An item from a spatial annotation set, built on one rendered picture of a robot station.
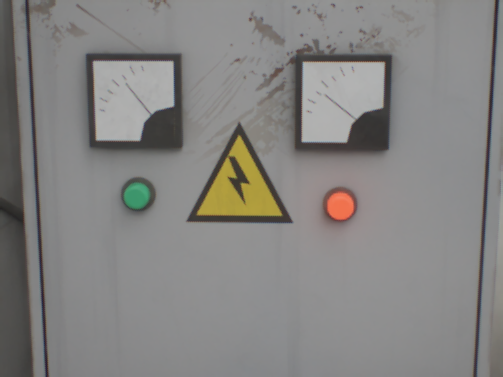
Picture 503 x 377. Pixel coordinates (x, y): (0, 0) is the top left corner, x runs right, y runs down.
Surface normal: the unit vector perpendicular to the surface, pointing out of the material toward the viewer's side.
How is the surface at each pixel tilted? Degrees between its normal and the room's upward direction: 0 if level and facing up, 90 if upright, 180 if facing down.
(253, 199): 90
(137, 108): 90
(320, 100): 90
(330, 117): 90
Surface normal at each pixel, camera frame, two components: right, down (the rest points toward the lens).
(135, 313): -0.04, 0.23
